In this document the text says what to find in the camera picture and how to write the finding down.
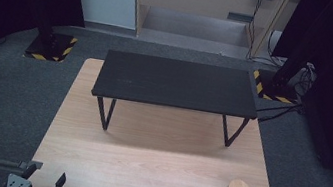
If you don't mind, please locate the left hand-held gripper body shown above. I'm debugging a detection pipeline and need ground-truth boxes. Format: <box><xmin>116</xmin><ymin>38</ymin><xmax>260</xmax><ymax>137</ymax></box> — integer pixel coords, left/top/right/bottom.
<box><xmin>5</xmin><ymin>172</ymin><xmax>35</xmax><ymax>187</ymax></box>

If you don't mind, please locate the stand base with hazard tape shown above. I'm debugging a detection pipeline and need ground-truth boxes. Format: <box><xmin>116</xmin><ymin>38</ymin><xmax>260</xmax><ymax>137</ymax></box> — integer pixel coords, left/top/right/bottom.
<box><xmin>22</xmin><ymin>28</ymin><xmax>79</xmax><ymax>66</ymax></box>
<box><xmin>249</xmin><ymin>68</ymin><xmax>303</xmax><ymax>106</ymax></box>

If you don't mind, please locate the black metal-legged shelf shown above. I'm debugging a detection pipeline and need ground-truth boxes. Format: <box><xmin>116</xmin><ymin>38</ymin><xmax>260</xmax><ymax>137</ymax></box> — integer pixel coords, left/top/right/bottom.
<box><xmin>85</xmin><ymin>46</ymin><xmax>265</xmax><ymax>155</ymax></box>

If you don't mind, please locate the black cable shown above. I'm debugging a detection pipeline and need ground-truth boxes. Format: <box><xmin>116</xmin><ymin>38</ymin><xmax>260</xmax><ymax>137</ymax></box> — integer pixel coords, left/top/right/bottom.
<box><xmin>242</xmin><ymin>0</ymin><xmax>264</xmax><ymax>61</ymax></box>
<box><xmin>253</xmin><ymin>96</ymin><xmax>307</xmax><ymax>130</ymax></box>

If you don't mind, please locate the tangled cable bundle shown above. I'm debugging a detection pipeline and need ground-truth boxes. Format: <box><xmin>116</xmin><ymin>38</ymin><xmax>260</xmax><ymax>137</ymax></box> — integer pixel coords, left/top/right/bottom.
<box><xmin>289</xmin><ymin>60</ymin><xmax>320</xmax><ymax>100</ymax></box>

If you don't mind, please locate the black stand post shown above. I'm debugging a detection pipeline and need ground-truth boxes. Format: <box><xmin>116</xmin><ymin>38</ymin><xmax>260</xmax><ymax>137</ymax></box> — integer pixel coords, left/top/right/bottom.
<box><xmin>269</xmin><ymin>39</ymin><xmax>318</xmax><ymax>97</ymax></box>
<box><xmin>33</xmin><ymin>0</ymin><xmax>62</xmax><ymax>51</ymax></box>

